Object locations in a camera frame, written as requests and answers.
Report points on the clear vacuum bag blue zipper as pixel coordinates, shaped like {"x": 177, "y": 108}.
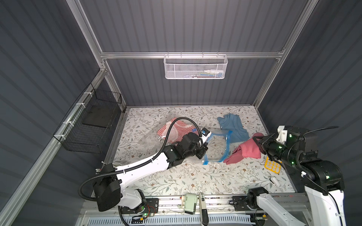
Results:
{"x": 218, "y": 145}

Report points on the white wire wall basket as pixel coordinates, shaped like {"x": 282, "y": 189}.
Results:
{"x": 191, "y": 67}

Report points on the small white object on table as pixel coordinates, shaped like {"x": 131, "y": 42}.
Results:
{"x": 275, "y": 182}

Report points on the black wire wall basket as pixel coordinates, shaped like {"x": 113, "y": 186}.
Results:
{"x": 92, "y": 126}

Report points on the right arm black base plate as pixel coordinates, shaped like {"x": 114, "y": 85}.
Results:
{"x": 240, "y": 203}

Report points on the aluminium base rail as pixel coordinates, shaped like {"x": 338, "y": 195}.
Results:
{"x": 170, "y": 213}

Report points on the black handle on rail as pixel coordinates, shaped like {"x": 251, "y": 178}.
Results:
{"x": 203, "y": 210}

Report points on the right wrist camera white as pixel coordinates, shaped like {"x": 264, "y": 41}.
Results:
{"x": 282, "y": 134}

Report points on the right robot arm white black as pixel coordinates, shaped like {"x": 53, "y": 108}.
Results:
{"x": 296, "y": 148}

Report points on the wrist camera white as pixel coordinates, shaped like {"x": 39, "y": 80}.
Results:
{"x": 282, "y": 134}
{"x": 205, "y": 135}

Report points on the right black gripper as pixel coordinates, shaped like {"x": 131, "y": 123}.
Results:
{"x": 266, "y": 145}

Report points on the striped garment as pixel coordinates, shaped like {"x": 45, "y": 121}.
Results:
{"x": 178, "y": 130}

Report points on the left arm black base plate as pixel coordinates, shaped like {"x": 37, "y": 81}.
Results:
{"x": 150, "y": 206}

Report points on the blue tank top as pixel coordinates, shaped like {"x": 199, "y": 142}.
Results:
{"x": 231, "y": 122}

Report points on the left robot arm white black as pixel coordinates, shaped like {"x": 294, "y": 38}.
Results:
{"x": 112, "y": 187}

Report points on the yellow calculator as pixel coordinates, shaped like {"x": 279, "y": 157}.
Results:
{"x": 272, "y": 166}

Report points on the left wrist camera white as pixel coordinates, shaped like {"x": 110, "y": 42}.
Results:
{"x": 205, "y": 135}

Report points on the pale green box on rail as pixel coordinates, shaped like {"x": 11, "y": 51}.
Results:
{"x": 189, "y": 203}

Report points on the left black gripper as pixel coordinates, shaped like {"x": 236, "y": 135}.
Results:
{"x": 202, "y": 149}

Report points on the red garment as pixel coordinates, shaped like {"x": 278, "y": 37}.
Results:
{"x": 247, "y": 149}

